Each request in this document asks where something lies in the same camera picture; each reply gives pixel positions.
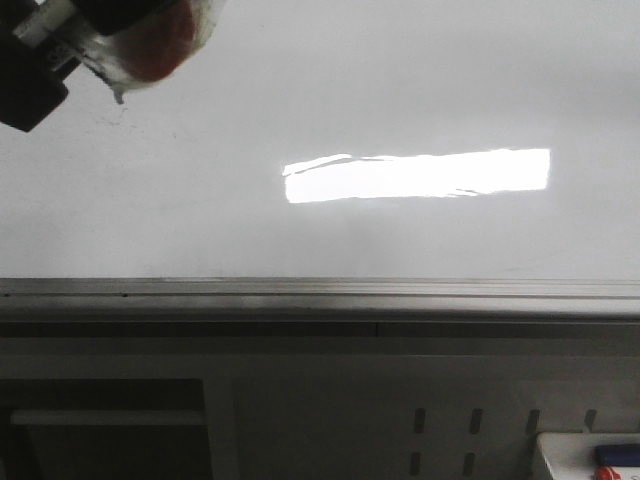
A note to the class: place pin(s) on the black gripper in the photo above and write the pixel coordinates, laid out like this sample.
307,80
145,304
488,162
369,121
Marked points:
30,89

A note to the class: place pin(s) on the grey perforated metal panel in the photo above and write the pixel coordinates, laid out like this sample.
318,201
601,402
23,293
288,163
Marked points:
299,402

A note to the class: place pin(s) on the white plastic marker tray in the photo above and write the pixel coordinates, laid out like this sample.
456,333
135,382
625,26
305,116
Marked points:
572,455

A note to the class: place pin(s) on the red capped marker in tray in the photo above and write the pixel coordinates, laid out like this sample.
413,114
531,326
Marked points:
607,473

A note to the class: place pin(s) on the white whiteboard with metal frame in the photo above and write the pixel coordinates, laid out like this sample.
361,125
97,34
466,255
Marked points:
438,156

